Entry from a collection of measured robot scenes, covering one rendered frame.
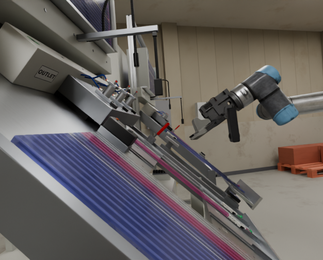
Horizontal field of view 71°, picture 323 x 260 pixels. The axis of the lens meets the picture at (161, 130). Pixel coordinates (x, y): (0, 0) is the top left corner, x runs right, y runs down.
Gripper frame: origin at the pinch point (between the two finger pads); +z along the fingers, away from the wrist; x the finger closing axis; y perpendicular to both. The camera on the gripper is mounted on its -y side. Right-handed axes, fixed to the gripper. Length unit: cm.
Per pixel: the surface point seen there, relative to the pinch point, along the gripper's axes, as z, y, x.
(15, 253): 82, 4, -4
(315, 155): -183, -198, -412
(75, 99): 15.9, 25.2, 27.8
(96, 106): 12.7, 20.8, 27.9
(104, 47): 5.3, 45.7, -2.2
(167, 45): -70, 150, -362
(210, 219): 7.1, -15.9, 25.2
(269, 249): 0.4, -33.8, 17.3
